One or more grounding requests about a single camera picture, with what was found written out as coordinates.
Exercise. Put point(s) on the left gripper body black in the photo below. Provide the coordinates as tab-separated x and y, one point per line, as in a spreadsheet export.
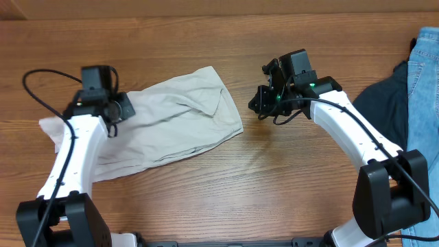
125	106

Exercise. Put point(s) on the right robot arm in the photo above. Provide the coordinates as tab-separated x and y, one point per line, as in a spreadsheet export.
392	190

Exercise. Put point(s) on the beige shorts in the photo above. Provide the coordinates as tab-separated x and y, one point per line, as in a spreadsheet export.
175	119

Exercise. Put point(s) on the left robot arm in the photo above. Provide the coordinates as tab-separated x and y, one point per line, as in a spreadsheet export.
63	213

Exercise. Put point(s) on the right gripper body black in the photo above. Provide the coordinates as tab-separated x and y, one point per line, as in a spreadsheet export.
260	99

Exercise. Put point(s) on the dark navy shirt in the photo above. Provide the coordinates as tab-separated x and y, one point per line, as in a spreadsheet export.
385	105

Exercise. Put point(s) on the blue denim jeans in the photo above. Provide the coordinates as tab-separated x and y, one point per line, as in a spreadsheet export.
422	94

